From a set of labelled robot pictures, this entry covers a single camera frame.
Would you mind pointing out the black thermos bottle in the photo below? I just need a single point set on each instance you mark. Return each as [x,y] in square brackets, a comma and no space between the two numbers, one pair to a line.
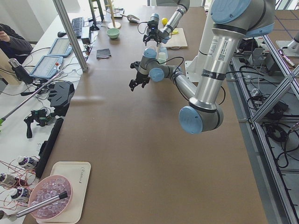
[20,72]

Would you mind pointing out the black keyboard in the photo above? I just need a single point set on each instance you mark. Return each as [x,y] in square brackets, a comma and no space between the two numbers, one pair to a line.
[77,25]

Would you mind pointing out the white wire cup holder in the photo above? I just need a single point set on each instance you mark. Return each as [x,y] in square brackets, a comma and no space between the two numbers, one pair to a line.
[157,50]

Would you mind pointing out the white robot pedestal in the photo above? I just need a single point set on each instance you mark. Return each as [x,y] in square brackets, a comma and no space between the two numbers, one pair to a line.
[194,68]

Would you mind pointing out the cream plastic tray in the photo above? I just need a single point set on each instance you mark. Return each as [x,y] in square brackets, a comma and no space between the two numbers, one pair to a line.
[77,172]

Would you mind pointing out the aluminium frame post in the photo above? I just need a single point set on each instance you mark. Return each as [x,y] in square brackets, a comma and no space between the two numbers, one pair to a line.
[60,8]

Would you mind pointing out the seated person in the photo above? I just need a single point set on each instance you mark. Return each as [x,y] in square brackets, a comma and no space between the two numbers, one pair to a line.
[14,45]

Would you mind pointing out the black bar device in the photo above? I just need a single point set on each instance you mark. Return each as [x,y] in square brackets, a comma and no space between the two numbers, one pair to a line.
[47,147]

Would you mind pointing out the green bowl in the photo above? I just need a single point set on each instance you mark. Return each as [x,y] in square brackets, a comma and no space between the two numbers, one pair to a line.
[113,33]

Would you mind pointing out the wooden cutting board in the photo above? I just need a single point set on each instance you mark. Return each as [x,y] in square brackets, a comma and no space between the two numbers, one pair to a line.
[176,41]

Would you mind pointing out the wooden mug tree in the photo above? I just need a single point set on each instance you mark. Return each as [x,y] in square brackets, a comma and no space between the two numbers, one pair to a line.
[113,23]

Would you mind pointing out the white plastic cup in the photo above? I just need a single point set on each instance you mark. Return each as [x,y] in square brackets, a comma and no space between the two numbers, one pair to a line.
[162,57]

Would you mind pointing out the metal scoop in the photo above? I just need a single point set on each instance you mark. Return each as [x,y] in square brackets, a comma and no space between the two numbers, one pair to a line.
[132,18]

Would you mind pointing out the light blue plastic cup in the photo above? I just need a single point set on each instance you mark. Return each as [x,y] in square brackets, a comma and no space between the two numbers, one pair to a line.
[163,49]

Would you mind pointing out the computer mouse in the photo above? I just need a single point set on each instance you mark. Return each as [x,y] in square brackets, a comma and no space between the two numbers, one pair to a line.
[61,34]

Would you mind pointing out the small bottle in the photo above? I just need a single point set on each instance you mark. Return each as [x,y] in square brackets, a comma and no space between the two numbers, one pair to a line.
[20,194]
[27,162]
[7,180]

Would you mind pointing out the grey folded cloth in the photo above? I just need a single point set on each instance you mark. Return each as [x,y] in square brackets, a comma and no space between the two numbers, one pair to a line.
[103,53]

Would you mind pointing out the teach pendant tablet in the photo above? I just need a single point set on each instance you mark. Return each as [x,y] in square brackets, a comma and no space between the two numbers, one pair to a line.
[46,68]
[61,47]

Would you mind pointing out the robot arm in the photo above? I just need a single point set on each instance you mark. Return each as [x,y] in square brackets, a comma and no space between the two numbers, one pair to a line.
[164,35]
[232,21]

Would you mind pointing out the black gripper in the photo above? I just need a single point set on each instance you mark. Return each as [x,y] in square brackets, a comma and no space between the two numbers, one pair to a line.
[153,33]
[140,77]

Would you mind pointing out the pink bowl with ice cubes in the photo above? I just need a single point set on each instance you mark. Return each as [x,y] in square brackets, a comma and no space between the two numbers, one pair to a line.
[47,188]

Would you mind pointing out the metal pole green tip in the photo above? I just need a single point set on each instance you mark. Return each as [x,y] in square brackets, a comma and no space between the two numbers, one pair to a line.
[59,72]

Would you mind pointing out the yellow lemon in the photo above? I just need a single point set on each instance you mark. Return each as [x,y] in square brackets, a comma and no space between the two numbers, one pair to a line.
[164,21]

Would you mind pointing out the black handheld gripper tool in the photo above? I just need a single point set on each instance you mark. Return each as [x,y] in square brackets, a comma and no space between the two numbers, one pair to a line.
[40,116]

